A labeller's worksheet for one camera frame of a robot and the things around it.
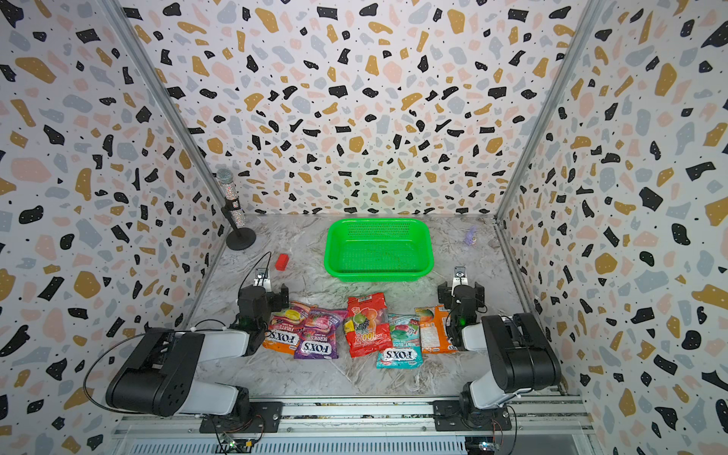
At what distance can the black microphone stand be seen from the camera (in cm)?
98

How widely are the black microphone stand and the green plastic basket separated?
32cm

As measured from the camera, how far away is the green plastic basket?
41.1 inches
